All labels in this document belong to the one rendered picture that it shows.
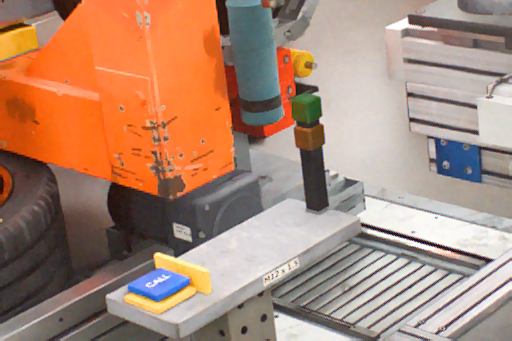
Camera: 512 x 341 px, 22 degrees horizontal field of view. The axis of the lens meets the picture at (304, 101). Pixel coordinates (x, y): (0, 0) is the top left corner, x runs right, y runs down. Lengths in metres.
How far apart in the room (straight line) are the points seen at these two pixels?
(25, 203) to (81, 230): 1.13
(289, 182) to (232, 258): 0.87
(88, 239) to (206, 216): 0.95
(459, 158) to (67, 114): 0.71
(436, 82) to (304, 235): 0.34
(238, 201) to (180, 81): 0.44
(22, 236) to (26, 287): 0.09
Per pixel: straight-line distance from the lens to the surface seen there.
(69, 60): 2.35
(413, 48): 2.12
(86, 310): 2.26
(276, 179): 3.01
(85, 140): 2.35
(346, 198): 3.06
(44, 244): 2.36
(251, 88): 2.59
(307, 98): 2.19
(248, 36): 2.55
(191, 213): 2.52
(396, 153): 3.69
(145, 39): 2.12
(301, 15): 2.82
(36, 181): 2.45
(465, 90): 2.08
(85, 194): 3.70
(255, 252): 2.15
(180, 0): 2.16
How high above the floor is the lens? 1.38
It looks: 19 degrees down
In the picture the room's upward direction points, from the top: 7 degrees counter-clockwise
